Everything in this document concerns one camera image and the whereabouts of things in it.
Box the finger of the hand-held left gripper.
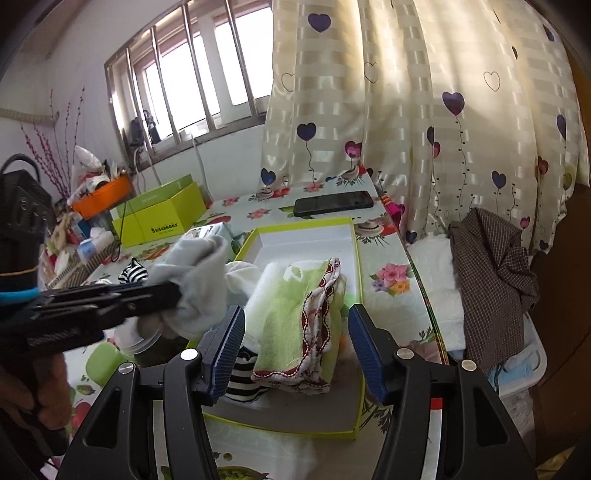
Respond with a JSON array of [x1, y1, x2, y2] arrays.
[[46, 282, 181, 303], [51, 299, 180, 324]]

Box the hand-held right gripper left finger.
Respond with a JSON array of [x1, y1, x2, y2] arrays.
[[55, 305, 246, 480]]

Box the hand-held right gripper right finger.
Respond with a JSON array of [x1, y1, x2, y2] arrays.
[[348, 302, 536, 480]]

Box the light green cloth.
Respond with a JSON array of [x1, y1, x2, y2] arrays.
[[252, 257, 347, 395]]

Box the white towel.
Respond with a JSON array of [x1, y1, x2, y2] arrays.
[[242, 262, 296, 324]]

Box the lime shallow box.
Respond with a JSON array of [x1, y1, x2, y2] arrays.
[[187, 218, 368, 439]]

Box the person's left hand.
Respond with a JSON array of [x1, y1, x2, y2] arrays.
[[25, 354, 72, 445]]

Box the striped cardboard tray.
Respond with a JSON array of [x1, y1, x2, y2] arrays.
[[44, 240, 121, 289]]

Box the blue white tissue pack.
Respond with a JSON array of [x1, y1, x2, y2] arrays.
[[76, 230, 115, 264]]

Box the beige plush toy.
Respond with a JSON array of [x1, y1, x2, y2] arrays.
[[48, 222, 77, 250]]

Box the lime green cardboard box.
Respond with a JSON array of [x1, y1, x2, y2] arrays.
[[112, 182, 207, 247]]

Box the orange plastic basket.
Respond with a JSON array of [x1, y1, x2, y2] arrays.
[[71, 176, 132, 220]]

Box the white folded blanket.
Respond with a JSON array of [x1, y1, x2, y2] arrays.
[[406, 233, 467, 356]]

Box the long green box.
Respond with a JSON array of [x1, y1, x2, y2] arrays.
[[126, 174, 194, 206]]

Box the white plastic bag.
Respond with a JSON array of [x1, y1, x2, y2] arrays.
[[71, 145, 105, 185]]

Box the blue face mask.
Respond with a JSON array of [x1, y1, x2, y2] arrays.
[[489, 355, 532, 393]]

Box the brown checkered cloth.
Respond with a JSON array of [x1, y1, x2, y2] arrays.
[[450, 208, 541, 374]]

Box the purple decorative twigs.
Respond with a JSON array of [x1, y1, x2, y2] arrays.
[[21, 85, 86, 199]]

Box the black smartphone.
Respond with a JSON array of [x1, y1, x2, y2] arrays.
[[294, 190, 374, 217]]

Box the white plastic bin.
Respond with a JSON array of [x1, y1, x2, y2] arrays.
[[485, 314, 550, 416]]

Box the window with metal bars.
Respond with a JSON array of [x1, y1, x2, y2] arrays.
[[104, 0, 273, 160]]

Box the brown wooden furniture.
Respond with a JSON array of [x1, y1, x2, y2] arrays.
[[526, 175, 591, 462]]

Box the cream heart print curtain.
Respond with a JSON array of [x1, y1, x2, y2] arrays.
[[261, 0, 591, 257]]

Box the white cable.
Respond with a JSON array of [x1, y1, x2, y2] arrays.
[[191, 136, 213, 204]]

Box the beige wall conduit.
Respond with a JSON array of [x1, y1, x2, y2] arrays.
[[0, 108, 58, 125]]

